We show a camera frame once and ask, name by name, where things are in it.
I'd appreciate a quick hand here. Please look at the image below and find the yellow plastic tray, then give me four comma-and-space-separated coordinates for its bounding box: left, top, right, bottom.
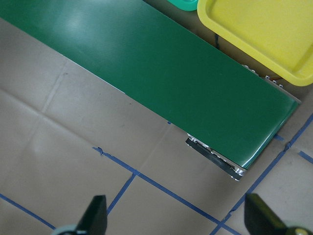
197, 0, 313, 86

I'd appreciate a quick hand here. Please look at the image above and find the green plastic tray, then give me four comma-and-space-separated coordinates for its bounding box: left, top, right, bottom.
168, 0, 198, 11

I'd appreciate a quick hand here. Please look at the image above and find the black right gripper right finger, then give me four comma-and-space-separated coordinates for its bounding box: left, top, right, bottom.
244, 193, 287, 235

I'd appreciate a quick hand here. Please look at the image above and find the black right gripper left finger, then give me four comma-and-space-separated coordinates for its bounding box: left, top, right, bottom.
75, 195, 107, 235

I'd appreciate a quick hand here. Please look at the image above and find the green conveyor belt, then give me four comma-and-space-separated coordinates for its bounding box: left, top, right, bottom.
0, 0, 300, 180

